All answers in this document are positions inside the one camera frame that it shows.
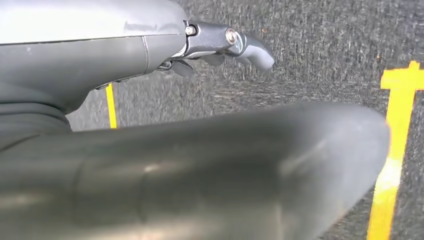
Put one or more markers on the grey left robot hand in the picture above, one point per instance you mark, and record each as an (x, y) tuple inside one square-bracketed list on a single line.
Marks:
[(198, 172)]

